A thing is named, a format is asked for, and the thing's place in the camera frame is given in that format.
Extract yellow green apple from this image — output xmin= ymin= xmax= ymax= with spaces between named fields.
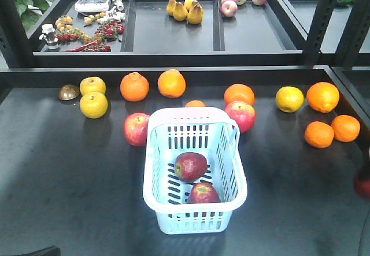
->
xmin=79 ymin=76 xmax=106 ymax=95
xmin=79 ymin=92 xmax=109 ymax=119

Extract pink red apple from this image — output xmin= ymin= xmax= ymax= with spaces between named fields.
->
xmin=123 ymin=113 xmax=150 ymax=147
xmin=224 ymin=101 xmax=257 ymax=133

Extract brown half shell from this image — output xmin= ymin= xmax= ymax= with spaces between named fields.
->
xmin=58 ymin=84 xmax=80 ymax=101

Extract yellow green apple front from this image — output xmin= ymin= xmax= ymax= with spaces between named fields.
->
xmin=79 ymin=92 xmax=109 ymax=119

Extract orange near right edge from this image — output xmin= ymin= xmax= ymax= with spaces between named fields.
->
xmin=306 ymin=82 xmax=339 ymax=113

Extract orange rear left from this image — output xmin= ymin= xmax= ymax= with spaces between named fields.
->
xmin=120 ymin=72 xmax=149 ymax=102

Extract small orange middle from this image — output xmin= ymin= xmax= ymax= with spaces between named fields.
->
xmin=185 ymin=100 xmax=206 ymax=107

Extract pink red apple centre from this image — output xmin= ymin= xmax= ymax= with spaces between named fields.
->
xmin=224 ymin=101 xmax=257 ymax=133

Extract light blue plastic basket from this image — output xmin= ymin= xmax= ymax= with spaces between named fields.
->
xmin=143 ymin=107 xmax=247 ymax=235

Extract yellow brown pears cluster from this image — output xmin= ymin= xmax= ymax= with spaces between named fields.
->
xmin=166 ymin=0 xmax=204 ymax=25

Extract orange rear middle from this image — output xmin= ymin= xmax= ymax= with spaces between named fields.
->
xmin=157 ymin=69 xmax=186 ymax=98

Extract black shelf upright post right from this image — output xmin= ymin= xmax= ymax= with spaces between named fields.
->
xmin=335 ymin=0 xmax=369 ymax=68

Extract white capped small bottle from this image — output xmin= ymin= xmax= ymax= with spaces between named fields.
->
xmin=39 ymin=23 xmax=59 ymax=50

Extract pink red apple far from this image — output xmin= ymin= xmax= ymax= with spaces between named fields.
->
xmin=123 ymin=113 xmax=150 ymax=147

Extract red chili pepper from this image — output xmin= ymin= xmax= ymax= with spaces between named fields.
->
xmin=65 ymin=41 xmax=98 ymax=52

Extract yellow orange fruit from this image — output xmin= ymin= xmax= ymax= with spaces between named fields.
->
xmin=275 ymin=86 xmax=304 ymax=113

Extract black upper display shelf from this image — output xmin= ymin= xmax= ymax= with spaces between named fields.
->
xmin=1 ymin=0 xmax=307 ymax=68

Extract white electronic device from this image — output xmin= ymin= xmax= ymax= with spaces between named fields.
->
xmin=75 ymin=0 xmax=110 ymax=13

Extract yellow green apple rear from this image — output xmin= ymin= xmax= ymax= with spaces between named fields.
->
xmin=79 ymin=76 xmax=106 ymax=95

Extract small orange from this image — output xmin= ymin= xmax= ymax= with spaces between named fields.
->
xmin=305 ymin=121 xmax=334 ymax=149
xmin=185 ymin=100 xmax=206 ymax=107
xmin=331 ymin=114 xmax=361 ymax=142

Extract small orange front right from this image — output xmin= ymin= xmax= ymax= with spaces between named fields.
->
xmin=331 ymin=114 xmax=361 ymax=142

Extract orange behind centre apple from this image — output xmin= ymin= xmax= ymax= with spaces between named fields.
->
xmin=224 ymin=83 xmax=255 ymax=105

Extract pink apple upper front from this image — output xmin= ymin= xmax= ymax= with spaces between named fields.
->
xmin=220 ymin=0 xmax=238 ymax=17

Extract dark red apple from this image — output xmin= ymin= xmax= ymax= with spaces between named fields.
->
xmin=353 ymin=169 xmax=369 ymax=200
xmin=187 ymin=182 xmax=221 ymax=203
xmin=174 ymin=152 xmax=208 ymax=183

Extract small orange front left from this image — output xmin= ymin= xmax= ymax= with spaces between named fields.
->
xmin=305 ymin=121 xmax=334 ymax=149

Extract dark red apple front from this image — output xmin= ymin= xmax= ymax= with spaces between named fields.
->
xmin=187 ymin=182 xmax=221 ymax=203

